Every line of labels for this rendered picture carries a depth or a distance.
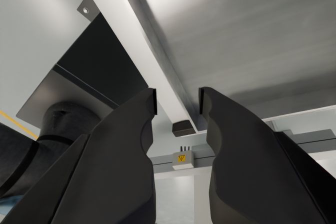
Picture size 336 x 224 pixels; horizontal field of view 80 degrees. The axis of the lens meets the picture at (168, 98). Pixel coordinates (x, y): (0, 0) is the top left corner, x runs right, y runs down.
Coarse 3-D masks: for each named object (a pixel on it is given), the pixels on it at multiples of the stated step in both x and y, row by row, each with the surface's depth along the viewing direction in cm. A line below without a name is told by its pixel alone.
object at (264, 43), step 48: (144, 0) 23; (192, 0) 22; (240, 0) 22; (288, 0) 22; (192, 48) 27; (240, 48) 26; (288, 48) 26; (192, 96) 33; (240, 96) 32; (288, 96) 31
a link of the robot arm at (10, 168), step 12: (0, 132) 36; (12, 132) 38; (0, 144) 35; (12, 144) 36; (24, 144) 38; (0, 156) 34; (12, 156) 36; (24, 156) 37; (0, 168) 34; (12, 168) 35; (0, 180) 34
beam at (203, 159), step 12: (312, 132) 103; (324, 132) 101; (300, 144) 102; (312, 144) 99; (324, 144) 97; (156, 156) 134; (168, 156) 130; (204, 156) 119; (312, 156) 99; (324, 156) 98; (156, 168) 127; (168, 168) 124; (192, 168) 117; (204, 168) 116
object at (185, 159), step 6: (186, 150) 121; (174, 156) 122; (180, 156) 120; (186, 156) 118; (192, 156) 120; (174, 162) 119; (180, 162) 117; (186, 162) 116; (192, 162) 117; (174, 168) 120; (180, 168) 119
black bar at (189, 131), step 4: (304, 112) 30; (188, 120) 37; (172, 124) 38; (176, 124) 37; (180, 124) 37; (184, 124) 36; (188, 124) 36; (172, 128) 37; (176, 128) 37; (180, 128) 36; (184, 128) 36; (188, 128) 36; (192, 128) 35; (172, 132) 37; (176, 132) 37; (180, 132) 36; (184, 132) 36; (188, 132) 36; (192, 132) 36; (176, 136) 37
